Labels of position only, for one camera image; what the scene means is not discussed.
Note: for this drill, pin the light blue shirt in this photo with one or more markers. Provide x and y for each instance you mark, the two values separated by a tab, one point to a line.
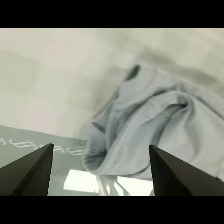
160	123

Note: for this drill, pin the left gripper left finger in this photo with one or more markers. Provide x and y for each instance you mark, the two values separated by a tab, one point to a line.
31	173

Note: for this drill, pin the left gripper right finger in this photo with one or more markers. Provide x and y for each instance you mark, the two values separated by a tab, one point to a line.
173	176

